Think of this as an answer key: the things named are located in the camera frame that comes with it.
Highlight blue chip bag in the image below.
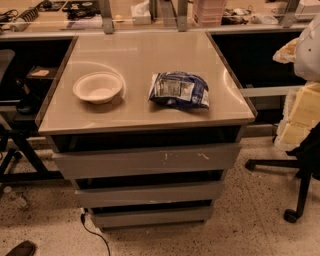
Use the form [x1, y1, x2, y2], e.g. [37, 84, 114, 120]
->
[149, 71, 209, 110]

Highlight grey top drawer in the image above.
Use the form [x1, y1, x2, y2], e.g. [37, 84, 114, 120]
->
[53, 143, 241, 179]

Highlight black office chair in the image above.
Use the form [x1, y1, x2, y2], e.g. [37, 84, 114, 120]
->
[245, 123, 320, 223]

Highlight black shoe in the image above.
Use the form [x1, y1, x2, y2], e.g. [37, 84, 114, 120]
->
[5, 241, 36, 256]

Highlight white paper bowl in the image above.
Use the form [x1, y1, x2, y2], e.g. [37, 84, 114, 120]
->
[73, 72, 124, 105]

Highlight grey drawer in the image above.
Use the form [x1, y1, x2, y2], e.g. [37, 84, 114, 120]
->
[53, 143, 241, 179]
[91, 206, 213, 228]
[75, 181, 224, 208]

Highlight black power cable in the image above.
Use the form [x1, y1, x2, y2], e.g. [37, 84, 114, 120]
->
[80, 213, 112, 256]

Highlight black left desk frame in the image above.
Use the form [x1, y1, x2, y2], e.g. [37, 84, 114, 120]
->
[0, 111, 63, 184]

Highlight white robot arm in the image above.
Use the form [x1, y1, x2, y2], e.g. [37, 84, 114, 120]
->
[273, 13, 320, 151]

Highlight plastic water bottle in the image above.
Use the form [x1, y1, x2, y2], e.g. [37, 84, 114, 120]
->
[3, 186, 28, 210]

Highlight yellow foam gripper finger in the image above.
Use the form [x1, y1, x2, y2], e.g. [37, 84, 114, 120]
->
[274, 82, 320, 151]

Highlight white tissue box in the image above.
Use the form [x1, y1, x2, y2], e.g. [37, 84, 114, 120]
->
[131, 0, 151, 25]

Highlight grey drawer cabinet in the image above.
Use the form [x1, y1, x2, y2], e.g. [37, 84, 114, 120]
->
[39, 32, 255, 217]

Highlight grey bottom drawer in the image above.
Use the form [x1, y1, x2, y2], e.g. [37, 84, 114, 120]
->
[91, 206, 213, 228]

